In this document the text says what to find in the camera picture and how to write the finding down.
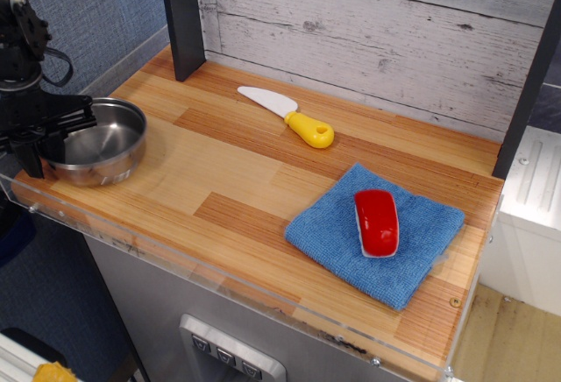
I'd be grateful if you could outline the dark right vertical post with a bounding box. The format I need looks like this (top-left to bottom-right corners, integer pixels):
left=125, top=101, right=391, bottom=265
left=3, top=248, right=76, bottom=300
left=492, top=0, right=560, bottom=180

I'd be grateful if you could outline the silver dispenser button panel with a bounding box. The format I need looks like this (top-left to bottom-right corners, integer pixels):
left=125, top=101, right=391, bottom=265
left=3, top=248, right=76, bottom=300
left=179, top=314, right=287, bottom=382

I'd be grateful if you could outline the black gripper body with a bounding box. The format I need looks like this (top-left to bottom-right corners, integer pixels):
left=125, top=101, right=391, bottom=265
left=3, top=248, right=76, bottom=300
left=1, top=86, right=96, bottom=152

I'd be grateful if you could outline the silver toy fridge cabinet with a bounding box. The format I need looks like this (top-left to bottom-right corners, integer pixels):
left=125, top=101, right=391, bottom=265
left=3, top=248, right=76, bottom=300
left=87, top=237, right=444, bottom=381

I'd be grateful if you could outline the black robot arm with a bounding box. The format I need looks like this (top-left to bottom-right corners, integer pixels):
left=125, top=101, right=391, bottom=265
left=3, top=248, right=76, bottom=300
left=1, top=0, right=96, bottom=179

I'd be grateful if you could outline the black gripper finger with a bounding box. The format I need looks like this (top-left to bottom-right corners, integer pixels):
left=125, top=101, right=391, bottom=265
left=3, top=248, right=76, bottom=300
left=11, top=141, right=44, bottom=179
left=39, top=130, right=68, bottom=164

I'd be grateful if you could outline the dark left vertical post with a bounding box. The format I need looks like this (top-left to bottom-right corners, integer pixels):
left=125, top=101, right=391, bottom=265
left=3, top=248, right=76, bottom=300
left=164, top=0, right=206, bottom=81

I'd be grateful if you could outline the yellow handled toy knife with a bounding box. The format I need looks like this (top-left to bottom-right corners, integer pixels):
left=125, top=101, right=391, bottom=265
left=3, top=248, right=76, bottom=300
left=238, top=86, right=335, bottom=149

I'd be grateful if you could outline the red toy sushi piece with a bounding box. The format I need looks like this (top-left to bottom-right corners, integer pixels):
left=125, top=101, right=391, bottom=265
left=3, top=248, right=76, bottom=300
left=354, top=189, right=400, bottom=258

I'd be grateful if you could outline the stainless steel pot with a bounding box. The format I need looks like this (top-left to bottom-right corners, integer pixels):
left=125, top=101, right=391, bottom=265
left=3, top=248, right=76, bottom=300
left=41, top=97, right=147, bottom=187

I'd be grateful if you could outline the clear acrylic guard rail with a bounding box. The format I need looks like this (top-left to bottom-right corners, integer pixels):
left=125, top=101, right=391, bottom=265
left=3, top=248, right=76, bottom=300
left=0, top=25, right=505, bottom=382

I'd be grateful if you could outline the blue folded cloth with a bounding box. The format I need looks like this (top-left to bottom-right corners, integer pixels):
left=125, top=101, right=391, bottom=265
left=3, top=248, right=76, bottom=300
left=285, top=164, right=465, bottom=310

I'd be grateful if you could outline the dark vertical post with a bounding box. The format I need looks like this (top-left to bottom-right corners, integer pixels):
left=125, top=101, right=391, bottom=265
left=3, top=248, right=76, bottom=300
left=164, top=0, right=206, bottom=81
left=492, top=0, right=560, bottom=180

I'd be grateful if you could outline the white side cabinet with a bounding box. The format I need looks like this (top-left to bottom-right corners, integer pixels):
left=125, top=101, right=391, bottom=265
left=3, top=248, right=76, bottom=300
left=479, top=126, right=560, bottom=315

